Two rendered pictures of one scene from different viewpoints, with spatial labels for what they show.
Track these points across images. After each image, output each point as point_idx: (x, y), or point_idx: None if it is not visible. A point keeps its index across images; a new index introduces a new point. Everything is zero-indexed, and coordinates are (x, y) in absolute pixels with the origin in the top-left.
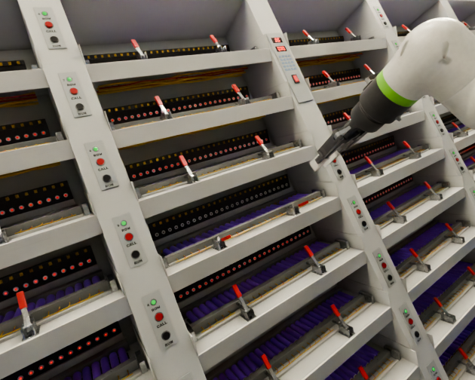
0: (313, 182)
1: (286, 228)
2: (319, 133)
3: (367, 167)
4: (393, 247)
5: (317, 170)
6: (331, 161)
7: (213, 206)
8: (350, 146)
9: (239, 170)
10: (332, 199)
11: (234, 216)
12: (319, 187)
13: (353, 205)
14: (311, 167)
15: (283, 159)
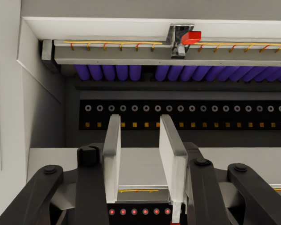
0: (45, 89)
1: (235, 3)
2: None
3: None
4: None
5: (163, 118)
6: (116, 131)
7: (262, 119)
8: (38, 184)
9: None
10: (50, 18)
11: (235, 89)
12: (42, 70)
13: None
14: (42, 126)
15: (149, 173)
